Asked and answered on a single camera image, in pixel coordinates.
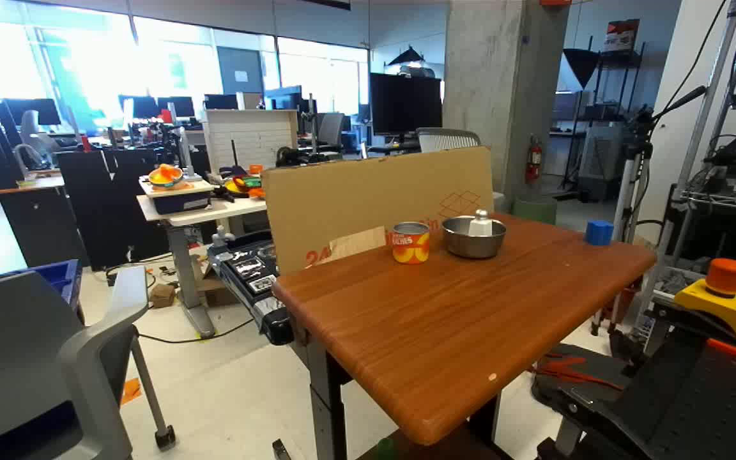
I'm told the orange yellow tin can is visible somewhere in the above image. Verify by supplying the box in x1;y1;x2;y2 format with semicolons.
383;221;434;267

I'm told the brown cardboard board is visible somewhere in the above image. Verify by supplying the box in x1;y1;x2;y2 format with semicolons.
261;147;496;277

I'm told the stainless steel bowl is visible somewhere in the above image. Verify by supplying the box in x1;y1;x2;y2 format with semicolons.
439;213;510;263

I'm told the small silver object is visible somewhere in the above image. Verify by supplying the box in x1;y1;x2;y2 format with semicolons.
466;208;496;241

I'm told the black power strip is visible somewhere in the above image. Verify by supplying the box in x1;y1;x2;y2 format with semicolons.
213;239;296;348

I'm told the black monitor screen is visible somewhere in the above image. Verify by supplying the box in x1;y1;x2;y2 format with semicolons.
369;72;445;136

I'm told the orange toy pile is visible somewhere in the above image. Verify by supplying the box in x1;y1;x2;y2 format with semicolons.
220;161;268;203

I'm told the white partition board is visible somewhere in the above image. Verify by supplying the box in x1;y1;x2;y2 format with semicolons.
203;108;303;175

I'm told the grey metal table leg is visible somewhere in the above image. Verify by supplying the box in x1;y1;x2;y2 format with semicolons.
295;334;354;460

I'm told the red fire extinguisher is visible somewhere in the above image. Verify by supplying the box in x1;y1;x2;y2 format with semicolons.
524;139;547;190

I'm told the white standing desk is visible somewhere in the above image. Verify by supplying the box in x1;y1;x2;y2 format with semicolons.
135;191;272;341

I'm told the black tray with orange item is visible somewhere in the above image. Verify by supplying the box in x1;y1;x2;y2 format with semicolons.
139;163;218;217

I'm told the blue cloth piece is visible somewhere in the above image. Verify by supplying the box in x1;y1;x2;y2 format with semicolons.
585;221;617;247

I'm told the black office chair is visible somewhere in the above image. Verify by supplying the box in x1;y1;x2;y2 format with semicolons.
55;148;148;272

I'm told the black studio lamp shade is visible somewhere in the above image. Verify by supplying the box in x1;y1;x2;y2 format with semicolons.
560;46;607;89

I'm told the blue storage bin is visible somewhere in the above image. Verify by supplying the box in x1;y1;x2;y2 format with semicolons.
31;258;84;310

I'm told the grey office chair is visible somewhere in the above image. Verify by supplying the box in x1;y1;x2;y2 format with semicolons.
0;260;179;460

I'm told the metal equipment cart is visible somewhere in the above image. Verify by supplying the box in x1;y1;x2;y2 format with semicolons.
663;136;736;267

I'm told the yellow emergency stop button box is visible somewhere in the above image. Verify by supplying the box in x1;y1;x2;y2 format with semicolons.
672;255;736;342

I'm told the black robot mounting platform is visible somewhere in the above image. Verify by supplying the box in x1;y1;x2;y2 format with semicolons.
530;322;736;460

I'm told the red handled clamp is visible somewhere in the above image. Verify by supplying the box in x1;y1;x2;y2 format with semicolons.
531;356;626;394

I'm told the camera tripod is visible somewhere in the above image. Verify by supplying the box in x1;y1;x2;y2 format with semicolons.
593;84;710;341

